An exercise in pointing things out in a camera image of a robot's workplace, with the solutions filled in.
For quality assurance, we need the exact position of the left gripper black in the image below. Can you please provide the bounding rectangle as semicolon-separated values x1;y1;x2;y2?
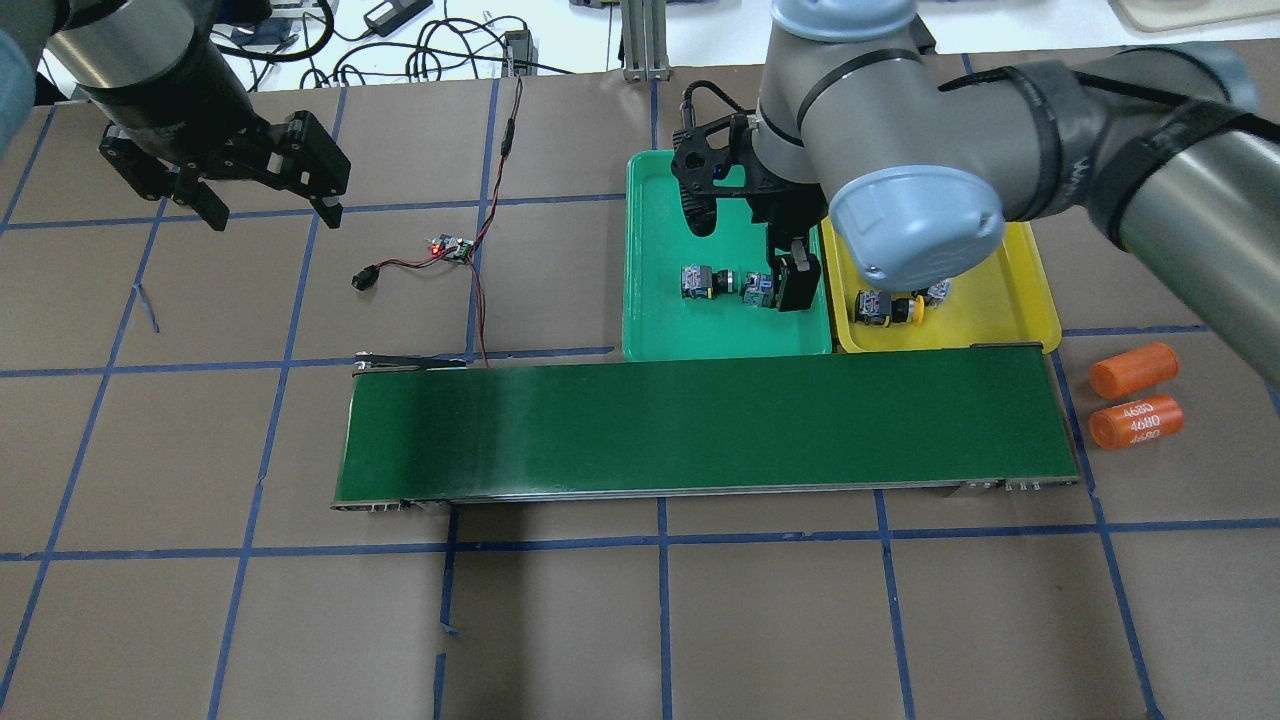
97;60;351;232

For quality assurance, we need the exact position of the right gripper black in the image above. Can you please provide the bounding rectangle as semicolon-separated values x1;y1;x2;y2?
671;111;826;313

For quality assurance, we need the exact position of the green push button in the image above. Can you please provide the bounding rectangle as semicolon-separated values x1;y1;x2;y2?
680;264;740;300
739;272;780;310

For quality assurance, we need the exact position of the yellow push button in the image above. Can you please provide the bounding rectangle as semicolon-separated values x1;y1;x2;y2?
852;290;927;327
922;278;954;307

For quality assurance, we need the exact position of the plain orange cylinder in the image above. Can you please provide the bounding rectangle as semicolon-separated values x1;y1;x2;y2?
1088;342;1180;400

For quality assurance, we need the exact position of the orange cylinder marked 4680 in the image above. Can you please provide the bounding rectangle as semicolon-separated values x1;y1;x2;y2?
1087;395;1185;450

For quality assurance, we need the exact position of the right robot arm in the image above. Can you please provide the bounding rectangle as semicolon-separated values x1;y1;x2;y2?
671;1;1279;386

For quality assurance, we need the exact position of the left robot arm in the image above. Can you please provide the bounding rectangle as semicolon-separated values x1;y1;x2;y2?
1;1;351;231

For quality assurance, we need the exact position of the green plastic tray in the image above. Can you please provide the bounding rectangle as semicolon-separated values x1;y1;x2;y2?
622;150;832;361

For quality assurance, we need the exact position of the motor controller board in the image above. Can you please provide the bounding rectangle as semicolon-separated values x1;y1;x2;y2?
428;234;476;265

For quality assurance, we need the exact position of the yellow plastic tray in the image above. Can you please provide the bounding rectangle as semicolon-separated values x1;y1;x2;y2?
820;220;1062;354

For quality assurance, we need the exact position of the black power adapter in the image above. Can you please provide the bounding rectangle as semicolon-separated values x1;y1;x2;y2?
364;0;435;38

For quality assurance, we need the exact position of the green conveyor belt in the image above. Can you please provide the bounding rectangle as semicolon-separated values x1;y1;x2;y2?
332;345;1079;511

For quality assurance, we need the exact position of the beige tray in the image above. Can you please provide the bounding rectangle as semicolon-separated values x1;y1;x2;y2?
1108;1;1279;33

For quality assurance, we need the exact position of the red black wire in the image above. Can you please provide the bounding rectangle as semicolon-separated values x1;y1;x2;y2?
375;78;525;369

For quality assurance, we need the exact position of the aluminium frame post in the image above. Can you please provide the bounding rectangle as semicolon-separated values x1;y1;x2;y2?
620;0;671;83

